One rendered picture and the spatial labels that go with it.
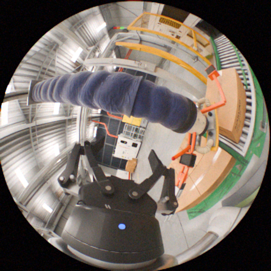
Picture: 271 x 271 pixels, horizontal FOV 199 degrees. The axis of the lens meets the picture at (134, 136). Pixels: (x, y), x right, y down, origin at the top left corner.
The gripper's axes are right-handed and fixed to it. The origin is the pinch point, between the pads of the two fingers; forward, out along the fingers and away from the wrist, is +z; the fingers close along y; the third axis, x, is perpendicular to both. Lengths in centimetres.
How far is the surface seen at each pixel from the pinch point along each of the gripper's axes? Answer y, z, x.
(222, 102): 36.0, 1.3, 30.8
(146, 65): -6, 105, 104
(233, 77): 63, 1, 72
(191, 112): 24.2, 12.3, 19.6
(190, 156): 34.6, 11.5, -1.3
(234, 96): 63, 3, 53
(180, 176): 35.7, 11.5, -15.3
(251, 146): 158, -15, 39
